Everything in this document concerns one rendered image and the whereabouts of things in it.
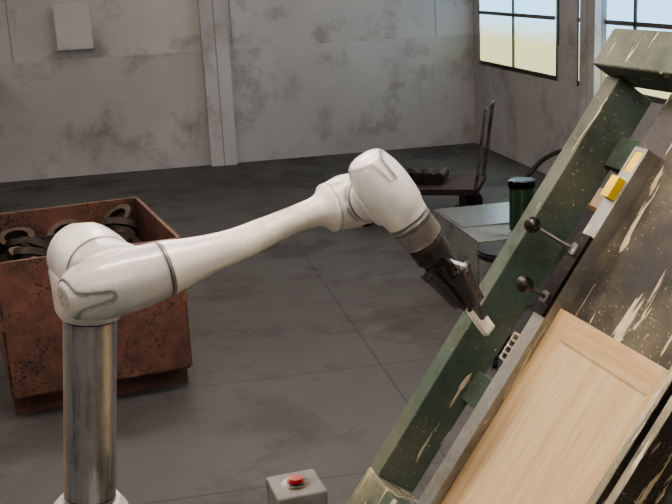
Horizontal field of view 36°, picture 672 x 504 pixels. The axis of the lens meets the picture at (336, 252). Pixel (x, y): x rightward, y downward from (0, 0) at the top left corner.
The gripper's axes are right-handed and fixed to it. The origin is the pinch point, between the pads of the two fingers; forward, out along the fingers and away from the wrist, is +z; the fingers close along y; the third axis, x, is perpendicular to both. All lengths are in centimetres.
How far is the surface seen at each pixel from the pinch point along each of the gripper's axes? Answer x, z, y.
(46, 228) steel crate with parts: -110, -29, 433
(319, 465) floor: -55, 106, 228
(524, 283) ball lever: -12.2, 1.4, -3.3
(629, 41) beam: -73, -18, -10
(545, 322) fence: -14.7, 13.9, 1.4
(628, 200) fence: -40.6, 3.8, -13.4
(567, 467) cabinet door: 15.3, 26.2, -14.7
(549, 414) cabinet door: 4.4, 22.7, -5.6
